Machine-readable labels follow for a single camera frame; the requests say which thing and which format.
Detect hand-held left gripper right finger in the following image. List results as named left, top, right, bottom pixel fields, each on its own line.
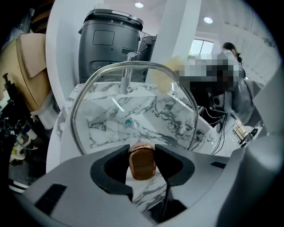
left=154, top=144, right=230, bottom=209

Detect black cables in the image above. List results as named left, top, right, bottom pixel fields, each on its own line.
left=199, top=107, right=230, bottom=156

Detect black clamp stand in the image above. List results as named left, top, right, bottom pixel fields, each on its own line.
left=1, top=72, right=15, bottom=101

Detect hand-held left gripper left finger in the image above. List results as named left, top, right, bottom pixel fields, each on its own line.
left=13, top=144, right=160, bottom=227

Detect brown cardboard box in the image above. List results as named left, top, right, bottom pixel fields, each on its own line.
left=12, top=33, right=53, bottom=112

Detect chrome faucet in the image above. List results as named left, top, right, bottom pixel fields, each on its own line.
left=120, top=51, right=142, bottom=95

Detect white plastic bottles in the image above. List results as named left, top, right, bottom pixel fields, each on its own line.
left=12, top=123, right=39, bottom=161

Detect white marble sink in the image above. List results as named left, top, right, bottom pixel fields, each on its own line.
left=52, top=82, right=214, bottom=214

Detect black kitchen appliance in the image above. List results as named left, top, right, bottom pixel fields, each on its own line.
left=78, top=8, right=144, bottom=84

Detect person's grey jacket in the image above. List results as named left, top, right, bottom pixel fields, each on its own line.
left=223, top=65, right=267, bottom=127

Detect beige fluffy scrubber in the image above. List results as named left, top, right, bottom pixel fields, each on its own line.
left=150, top=55, right=185, bottom=95

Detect gold and black device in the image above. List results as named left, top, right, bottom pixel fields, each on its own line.
left=232, top=123, right=259, bottom=147

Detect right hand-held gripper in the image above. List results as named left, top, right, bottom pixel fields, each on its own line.
left=190, top=80, right=233, bottom=111

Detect window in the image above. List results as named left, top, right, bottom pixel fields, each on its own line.
left=191, top=38, right=215, bottom=56

